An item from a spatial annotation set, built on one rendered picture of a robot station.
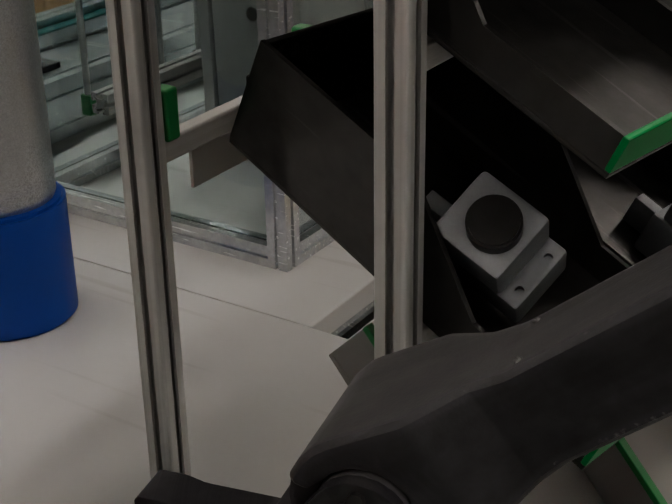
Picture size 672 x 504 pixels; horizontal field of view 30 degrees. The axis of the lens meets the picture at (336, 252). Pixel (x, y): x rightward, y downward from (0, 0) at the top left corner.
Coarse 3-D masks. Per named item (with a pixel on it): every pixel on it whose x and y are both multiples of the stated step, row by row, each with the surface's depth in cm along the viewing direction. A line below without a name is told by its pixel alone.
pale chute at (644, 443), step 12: (636, 432) 88; (648, 432) 89; (660, 432) 90; (636, 444) 88; (648, 444) 88; (660, 444) 89; (636, 456) 81; (648, 456) 88; (660, 456) 89; (648, 468) 87; (660, 468) 88; (660, 480) 87; (660, 492) 81
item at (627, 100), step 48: (432, 0) 60; (480, 0) 65; (528, 0) 67; (576, 0) 68; (624, 0) 68; (480, 48) 60; (528, 48) 63; (576, 48) 64; (624, 48) 66; (528, 96) 58; (576, 96) 57; (624, 96) 62; (576, 144) 58; (624, 144) 56
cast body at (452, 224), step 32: (480, 192) 66; (512, 192) 66; (448, 224) 66; (480, 224) 65; (512, 224) 64; (544, 224) 65; (480, 256) 65; (512, 256) 65; (544, 256) 68; (480, 288) 69; (512, 288) 68; (544, 288) 69; (512, 320) 70
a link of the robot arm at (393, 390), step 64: (576, 320) 38; (640, 320) 35; (384, 384) 42; (448, 384) 39; (512, 384) 38; (576, 384) 37; (640, 384) 36; (320, 448) 40; (384, 448) 39; (448, 448) 39; (512, 448) 39; (576, 448) 38
